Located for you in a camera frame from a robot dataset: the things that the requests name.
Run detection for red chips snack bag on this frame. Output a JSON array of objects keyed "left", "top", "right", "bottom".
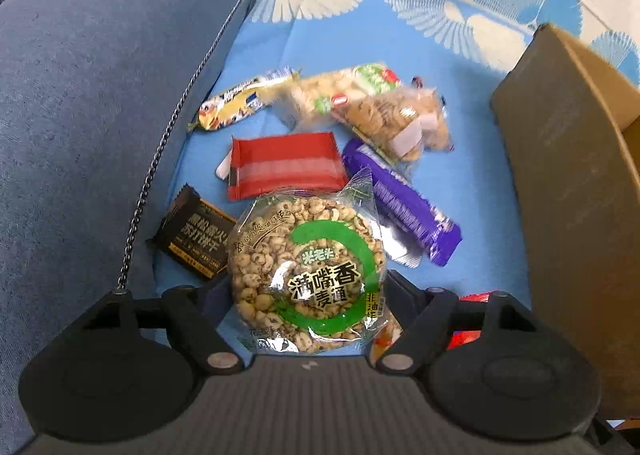
[{"left": 447, "top": 291, "right": 498, "bottom": 350}]

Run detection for black cracker snack pack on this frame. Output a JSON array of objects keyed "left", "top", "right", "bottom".
[{"left": 149, "top": 184, "right": 236, "bottom": 281}]

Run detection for purple wafer snack pack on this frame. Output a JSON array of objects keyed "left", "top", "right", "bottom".
[{"left": 342, "top": 138, "right": 462, "bottom": 267}]

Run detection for round puffed grain cake pack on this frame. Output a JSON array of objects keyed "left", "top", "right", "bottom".
[{"left": 229, "top": 168, "right": 390, "bottom": 355}]

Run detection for red white striped snack pack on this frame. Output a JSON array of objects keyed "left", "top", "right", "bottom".
[{"left": 215, "top": 132, "right": 348, "bottom": 201}]

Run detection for yellow blue snack bar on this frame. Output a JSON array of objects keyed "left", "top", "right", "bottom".
[{"left": 188, "top": 66, "right": 300, "bottom": 132}]

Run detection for green label white puffs pack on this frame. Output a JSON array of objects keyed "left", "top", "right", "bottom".
[{"left": 277, "top": 62, "right": 402, "bottom": 128}]

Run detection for clear bag brown biscuits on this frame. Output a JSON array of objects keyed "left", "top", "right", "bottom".
[{"left": 333, "top": 82, "right": 452, "bottom": 166}]

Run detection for brown cardboard box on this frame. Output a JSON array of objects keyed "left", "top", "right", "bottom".
[{"left": 490, "top": 24, "right": 639, "bottom": 419}]

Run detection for blue white fan pattern cloth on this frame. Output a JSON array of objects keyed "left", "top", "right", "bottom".
[{"left": 212, "top": 0, "right": 639, "bottom": 302}]

